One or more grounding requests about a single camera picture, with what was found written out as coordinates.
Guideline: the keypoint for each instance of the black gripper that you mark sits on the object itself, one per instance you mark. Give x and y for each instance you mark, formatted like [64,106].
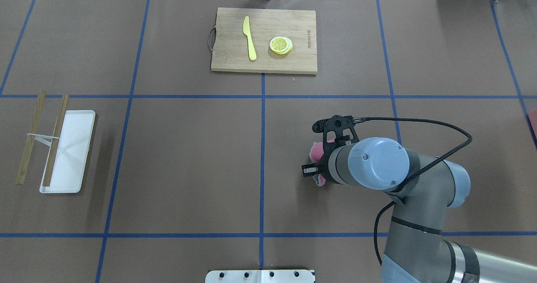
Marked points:
[311,170]

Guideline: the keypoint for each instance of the magenta wiping cloth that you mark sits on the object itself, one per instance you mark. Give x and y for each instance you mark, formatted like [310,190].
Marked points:
[320,180]

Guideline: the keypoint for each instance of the yellow lemon slice toy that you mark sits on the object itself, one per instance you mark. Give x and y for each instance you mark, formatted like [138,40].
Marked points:
[281,45]

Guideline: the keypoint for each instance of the bamboo cutting board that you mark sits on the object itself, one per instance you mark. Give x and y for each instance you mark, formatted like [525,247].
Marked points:
[230,51]

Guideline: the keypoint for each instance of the yellow plastic knife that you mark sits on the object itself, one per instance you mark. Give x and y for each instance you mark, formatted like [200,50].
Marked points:
[247,32]

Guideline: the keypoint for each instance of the white rectangular tray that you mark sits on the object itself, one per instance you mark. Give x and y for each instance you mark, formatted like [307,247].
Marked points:
[72,153]

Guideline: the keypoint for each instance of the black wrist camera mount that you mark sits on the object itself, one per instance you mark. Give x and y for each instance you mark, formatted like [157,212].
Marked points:
[337,131]

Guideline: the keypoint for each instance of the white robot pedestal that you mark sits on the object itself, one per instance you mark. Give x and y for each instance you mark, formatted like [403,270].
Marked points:
[261,276]

